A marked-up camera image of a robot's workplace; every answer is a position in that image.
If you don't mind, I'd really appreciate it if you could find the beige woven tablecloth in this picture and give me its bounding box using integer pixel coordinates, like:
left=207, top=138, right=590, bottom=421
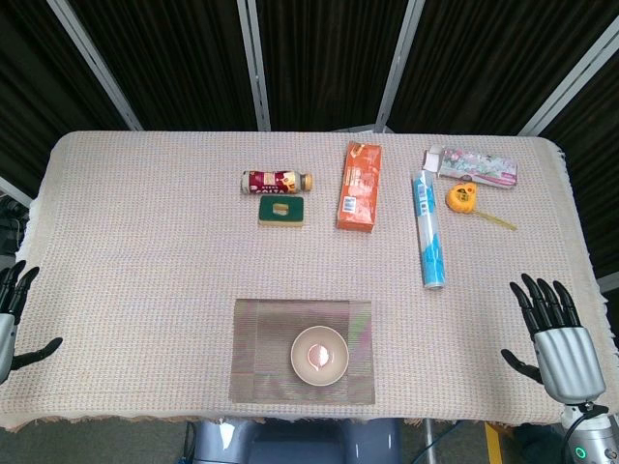
left=0, top=129, right=608, bottom=433

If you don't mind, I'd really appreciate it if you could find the dark pleated partition panel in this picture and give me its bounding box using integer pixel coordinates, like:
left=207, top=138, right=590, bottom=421
left=386, top=0, right=619, bottom=136
left=0, top=0, right=132, bottom=194
left=67, top=0, right=257, bottom=131
left=536, top=47, right=619, bottom=279
left=255, top=0, right=407, bottom=131

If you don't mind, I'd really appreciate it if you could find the floral print box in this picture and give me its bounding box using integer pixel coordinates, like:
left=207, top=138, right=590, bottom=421
left=423, top=144, right=519, bottom=188

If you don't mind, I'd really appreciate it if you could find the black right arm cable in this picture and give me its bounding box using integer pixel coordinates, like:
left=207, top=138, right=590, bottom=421
left=565, top=404, right=609, bottom=464

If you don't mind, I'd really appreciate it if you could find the brown woven placemat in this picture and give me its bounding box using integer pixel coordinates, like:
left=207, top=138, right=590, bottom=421
left=226, top=298, right=377, bottom=406

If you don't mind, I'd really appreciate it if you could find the thin blue cable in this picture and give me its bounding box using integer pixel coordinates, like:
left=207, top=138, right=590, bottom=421
left=410, top=420, right=460, bottom=464

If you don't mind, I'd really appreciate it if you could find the blue white cling film roll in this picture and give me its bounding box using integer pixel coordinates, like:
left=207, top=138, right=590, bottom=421
left=410, top=168, right=449, bottom=291

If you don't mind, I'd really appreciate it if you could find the black equipment stand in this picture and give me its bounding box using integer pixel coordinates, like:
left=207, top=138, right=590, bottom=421
left=0, top=192, right=28, bottom=265

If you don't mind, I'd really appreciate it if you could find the yellow strip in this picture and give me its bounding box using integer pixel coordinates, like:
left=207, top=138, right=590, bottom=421
left=485, top=422, right=504, bottom=464

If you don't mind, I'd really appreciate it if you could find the orange carton box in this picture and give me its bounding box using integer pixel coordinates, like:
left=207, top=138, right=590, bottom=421
left=335, top=140, right=384, bottom=235

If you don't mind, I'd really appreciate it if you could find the green yellow sponge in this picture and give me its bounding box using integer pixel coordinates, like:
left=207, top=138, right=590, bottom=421
left=258, top=194, right=307, bottom=227

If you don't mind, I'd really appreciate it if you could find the yellow tape measure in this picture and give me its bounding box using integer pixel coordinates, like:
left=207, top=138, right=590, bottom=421
left=444, top=181, right=517, bottom=232

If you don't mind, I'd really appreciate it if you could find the beige bowl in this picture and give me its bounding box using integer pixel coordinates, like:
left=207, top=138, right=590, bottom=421
left=289, top=325, right=350, bottom=387

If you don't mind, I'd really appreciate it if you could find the dark teal bag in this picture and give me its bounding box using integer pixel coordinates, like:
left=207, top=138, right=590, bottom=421
left=505, top=423, right=567, bottom=464

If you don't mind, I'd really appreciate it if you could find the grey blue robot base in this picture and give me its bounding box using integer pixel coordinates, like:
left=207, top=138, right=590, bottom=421
left=186, top=418, right=402, bottom=464

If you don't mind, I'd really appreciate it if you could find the red Costa coffee bottle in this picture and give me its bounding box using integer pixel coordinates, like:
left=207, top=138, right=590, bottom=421
left=240, top=169, right=314, bottom=196

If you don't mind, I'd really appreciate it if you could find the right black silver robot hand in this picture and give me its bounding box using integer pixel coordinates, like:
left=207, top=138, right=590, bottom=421
left=500, top=273, right=608, bottom=405

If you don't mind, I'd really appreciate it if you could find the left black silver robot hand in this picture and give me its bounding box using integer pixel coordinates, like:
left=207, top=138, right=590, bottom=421
left=0, top=260, right=64, bottom=384

